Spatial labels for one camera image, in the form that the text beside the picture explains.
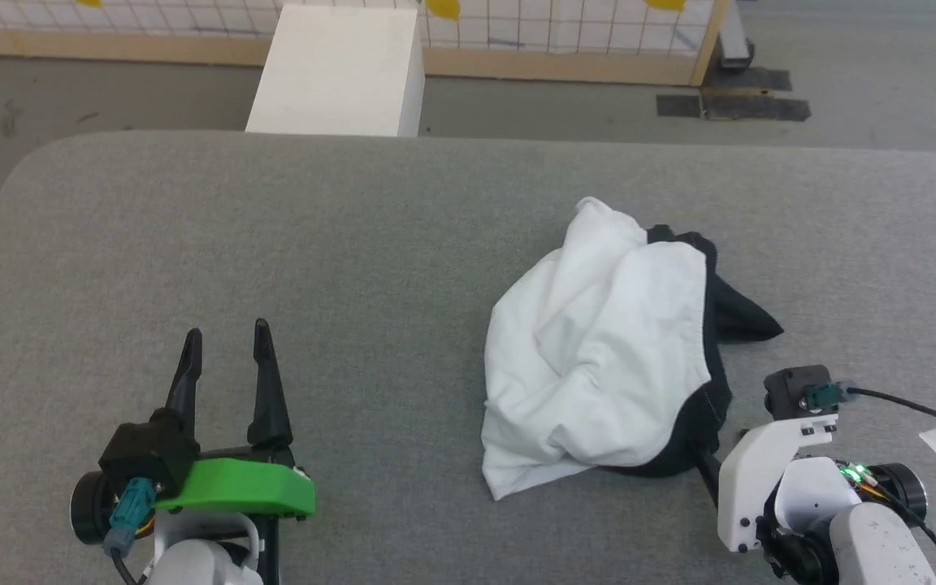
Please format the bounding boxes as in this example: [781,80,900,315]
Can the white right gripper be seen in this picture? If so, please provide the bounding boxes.
[694,413,840,554]

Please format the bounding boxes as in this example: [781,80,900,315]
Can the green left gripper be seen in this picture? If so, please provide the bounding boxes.
[155,318,317,520]

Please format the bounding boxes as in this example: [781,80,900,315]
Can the white and black shirt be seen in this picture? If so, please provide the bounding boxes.
[480,197,786,502]

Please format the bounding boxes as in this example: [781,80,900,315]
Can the grey fabric sofa seat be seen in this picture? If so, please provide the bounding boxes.
[0,130,936,585]

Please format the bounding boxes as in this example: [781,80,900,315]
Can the white rectangular box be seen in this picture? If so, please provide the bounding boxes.
[245,4,427,138]

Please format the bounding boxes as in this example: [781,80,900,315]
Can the wooden grid fence lemon print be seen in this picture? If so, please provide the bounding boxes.
[0,0,730,87]

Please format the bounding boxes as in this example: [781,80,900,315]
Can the black floor tape patch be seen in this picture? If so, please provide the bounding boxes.
[656,94,812,124]

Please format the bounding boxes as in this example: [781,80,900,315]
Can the grey metal stand foot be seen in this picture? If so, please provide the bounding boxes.
[716,0,758,71]

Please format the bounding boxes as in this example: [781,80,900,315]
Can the teal plug right camera cable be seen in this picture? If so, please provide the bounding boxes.
[808,379,936,441]

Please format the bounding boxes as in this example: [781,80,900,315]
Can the teal plug camera cable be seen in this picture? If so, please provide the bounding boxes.
[102,477,157,585]
[808,379,936,441]

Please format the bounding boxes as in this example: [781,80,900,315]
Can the teal plug left camera cable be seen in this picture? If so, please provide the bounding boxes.
[102,477,157,585]

